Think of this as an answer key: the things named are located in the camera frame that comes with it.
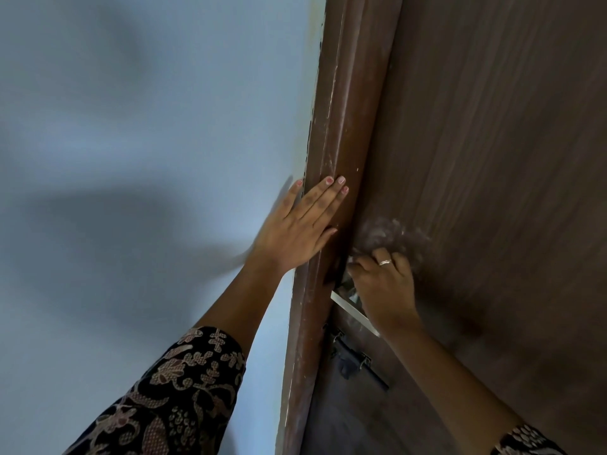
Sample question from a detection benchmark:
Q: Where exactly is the person's right hand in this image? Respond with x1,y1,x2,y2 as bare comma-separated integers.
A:
347,247,422,333

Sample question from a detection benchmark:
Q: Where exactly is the person's left hand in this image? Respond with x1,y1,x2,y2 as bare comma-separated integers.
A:
246,175,350,276

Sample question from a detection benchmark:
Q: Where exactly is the grey cleaning cloth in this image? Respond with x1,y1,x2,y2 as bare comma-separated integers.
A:
348,217,432,273

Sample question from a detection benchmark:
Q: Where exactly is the person's left forearm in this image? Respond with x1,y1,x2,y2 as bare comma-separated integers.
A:
193,258,291,361

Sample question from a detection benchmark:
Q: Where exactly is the person's right forearm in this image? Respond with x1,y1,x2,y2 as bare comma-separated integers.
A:
382,319,524,455

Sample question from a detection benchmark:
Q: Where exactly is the dark metal door latch bolt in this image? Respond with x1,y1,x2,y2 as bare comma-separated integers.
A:
325,323,390,392

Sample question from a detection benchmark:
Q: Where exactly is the brown wooden door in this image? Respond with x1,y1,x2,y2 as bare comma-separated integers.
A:
300,0,607,455

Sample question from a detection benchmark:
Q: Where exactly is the black floral left sleeve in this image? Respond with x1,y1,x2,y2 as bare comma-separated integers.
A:
62,327,247,455

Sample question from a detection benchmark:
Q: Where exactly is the black floral sleeve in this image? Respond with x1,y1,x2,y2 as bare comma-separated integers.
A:
62,327,247,455
491,424,567,455

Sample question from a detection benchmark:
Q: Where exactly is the black floral right sleeve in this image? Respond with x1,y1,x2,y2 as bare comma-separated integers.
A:
491,424,567,455

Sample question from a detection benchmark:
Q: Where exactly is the silver metal door handle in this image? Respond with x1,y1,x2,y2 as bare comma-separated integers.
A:
330,285,381,338

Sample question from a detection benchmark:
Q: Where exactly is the brown wooden door frame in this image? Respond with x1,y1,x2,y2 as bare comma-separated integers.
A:
275,0,405,455

